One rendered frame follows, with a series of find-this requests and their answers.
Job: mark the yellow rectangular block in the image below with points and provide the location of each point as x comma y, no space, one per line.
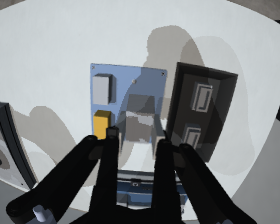
102,120

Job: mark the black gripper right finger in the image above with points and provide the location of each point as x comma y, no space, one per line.
209,200

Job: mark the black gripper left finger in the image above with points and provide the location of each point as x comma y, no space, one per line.
50,199

